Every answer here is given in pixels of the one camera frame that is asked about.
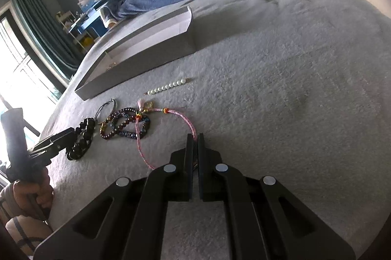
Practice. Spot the white shelf unit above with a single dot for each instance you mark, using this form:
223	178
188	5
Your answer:
68	21

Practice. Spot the small gold jewelry piece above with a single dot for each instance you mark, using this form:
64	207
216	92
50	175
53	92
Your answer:
111	66

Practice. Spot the person's left hand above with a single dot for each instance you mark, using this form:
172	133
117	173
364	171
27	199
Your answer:
26	194

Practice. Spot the person's left forearm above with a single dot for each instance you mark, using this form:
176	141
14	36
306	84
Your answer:
21	232

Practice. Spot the teal curtain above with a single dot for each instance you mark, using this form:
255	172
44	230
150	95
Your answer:
42	21

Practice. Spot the blue desk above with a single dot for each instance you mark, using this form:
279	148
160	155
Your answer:
91	21

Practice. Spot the grey cardboard box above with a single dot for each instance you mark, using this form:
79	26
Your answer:
137	64

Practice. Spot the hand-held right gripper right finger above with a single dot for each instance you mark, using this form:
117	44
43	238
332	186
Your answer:
201	156

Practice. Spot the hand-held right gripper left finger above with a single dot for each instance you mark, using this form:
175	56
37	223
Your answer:
190	156

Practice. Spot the gold charm with pink tassel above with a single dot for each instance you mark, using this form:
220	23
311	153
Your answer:
148	105

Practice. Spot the grey fleece bedspread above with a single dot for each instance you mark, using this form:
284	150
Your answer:
275	79

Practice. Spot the window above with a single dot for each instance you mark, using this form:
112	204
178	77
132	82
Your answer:
21	73

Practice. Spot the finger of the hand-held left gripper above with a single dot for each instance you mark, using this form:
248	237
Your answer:
58	138

